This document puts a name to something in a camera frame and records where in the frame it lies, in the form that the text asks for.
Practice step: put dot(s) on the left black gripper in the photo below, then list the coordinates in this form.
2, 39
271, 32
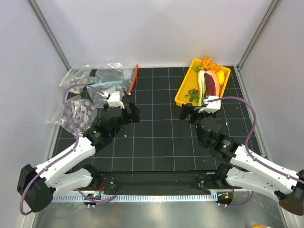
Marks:
133, 115

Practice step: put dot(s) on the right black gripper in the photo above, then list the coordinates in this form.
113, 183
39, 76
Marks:
188, 109

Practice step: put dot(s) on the toy cherry tomatoes with leaves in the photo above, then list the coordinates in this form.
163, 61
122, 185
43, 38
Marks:
193, 95

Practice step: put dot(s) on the toy green onion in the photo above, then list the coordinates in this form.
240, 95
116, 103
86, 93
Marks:
202, 87

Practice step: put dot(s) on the toy meat slab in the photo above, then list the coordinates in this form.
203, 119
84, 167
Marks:
211, 83

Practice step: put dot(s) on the orange zipper clear bag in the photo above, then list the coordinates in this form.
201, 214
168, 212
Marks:
115, 75

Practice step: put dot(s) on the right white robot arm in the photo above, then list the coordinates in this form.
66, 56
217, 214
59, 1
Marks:
244, 168

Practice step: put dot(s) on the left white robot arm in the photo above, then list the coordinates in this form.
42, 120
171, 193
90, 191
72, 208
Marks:
40, 184

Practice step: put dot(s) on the blue zipper clear bag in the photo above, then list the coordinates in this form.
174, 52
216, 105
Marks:
104, 89

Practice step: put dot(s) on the clear bag with pink dots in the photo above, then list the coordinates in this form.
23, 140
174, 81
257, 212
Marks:
82, 112

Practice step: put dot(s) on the clear bag with grey discs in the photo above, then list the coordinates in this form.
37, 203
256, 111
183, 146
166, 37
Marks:
77, 75

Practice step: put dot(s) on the yellow plastic tray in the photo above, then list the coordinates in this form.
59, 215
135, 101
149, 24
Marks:
191, 82

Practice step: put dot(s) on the black grid mat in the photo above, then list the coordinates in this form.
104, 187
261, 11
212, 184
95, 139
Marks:
160, 141

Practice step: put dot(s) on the green toy leaf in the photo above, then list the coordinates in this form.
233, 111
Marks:
196, 69

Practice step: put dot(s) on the yellow toy lemon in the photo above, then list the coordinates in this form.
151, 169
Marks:
221, 77

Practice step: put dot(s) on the orange toy shrimp pile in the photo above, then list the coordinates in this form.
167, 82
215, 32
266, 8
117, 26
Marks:
207, 64

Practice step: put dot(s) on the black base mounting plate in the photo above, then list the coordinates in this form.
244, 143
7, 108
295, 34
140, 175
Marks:
158, 183

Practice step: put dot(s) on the yellow object in corner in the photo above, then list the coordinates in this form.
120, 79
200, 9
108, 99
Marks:
254, 224

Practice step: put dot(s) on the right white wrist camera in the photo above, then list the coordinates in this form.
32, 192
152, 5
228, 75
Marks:
211, 104

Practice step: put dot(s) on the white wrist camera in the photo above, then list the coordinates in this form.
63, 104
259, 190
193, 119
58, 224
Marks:
211, 104
113, 99

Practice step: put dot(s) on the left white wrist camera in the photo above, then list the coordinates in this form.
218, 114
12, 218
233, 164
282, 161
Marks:
113, 99

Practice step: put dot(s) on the perforated aluminium rail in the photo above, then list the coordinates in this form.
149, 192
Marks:
76, 197

